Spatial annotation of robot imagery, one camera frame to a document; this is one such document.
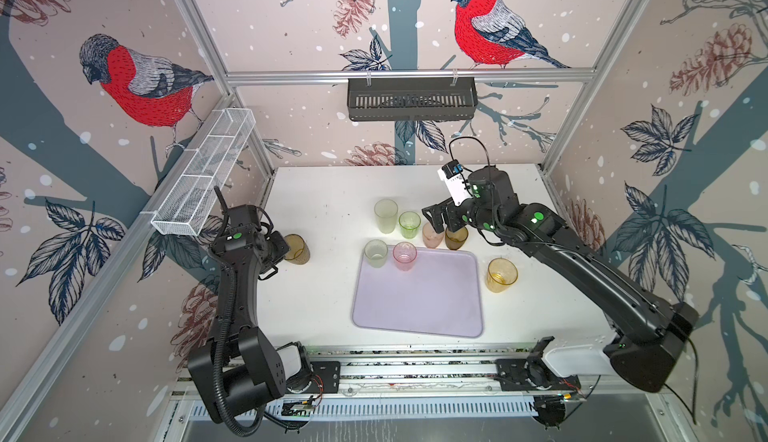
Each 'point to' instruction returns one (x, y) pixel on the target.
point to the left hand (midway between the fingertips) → (279, 249)
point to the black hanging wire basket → (412, 99)
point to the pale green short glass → (375, 251)
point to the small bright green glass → (409, 222)
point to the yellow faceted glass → (501, 273)
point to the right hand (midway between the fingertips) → (434, 205)
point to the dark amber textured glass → (455, 240)
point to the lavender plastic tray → (440, 295)
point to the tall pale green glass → (386, 211)
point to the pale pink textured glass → (431, 238)
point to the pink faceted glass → (404, 255)
